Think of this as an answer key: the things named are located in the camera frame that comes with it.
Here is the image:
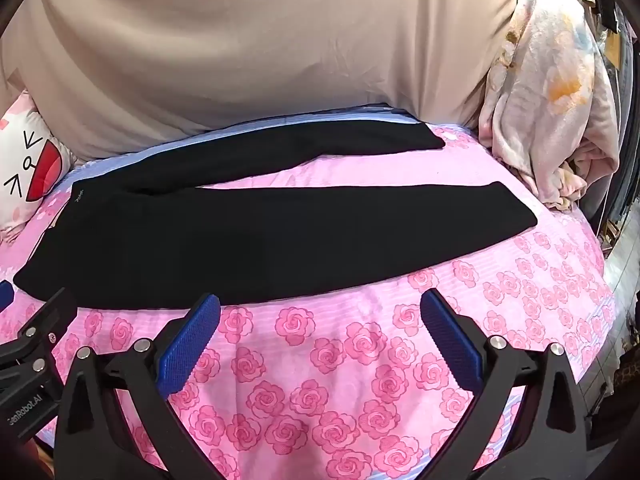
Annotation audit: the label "pink rose bedsheet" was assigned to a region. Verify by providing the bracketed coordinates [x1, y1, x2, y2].
[0, 102, 619, 480]

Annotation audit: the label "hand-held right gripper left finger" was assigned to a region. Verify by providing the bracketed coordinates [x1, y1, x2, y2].
[52, 293, 222, 480]

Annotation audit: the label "dark hanging clothes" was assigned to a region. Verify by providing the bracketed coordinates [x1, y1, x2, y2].
[582, 0, 640, 223]

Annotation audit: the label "white cartoon face pillow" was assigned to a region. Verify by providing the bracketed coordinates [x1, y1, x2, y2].
[0, 91, 77, 234]

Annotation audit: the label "black pants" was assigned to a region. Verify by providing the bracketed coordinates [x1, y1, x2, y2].
[12, 119, 539, 307]

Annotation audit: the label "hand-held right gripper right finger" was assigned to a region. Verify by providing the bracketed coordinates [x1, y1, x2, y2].
[420, 288, 609, 480]

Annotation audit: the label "beige curtain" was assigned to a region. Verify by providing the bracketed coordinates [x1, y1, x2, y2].
[0, 0, 532, 162]

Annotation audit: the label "pale floral fleece blanket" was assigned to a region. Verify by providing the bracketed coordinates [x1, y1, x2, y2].
[477, 0, 621, 212]

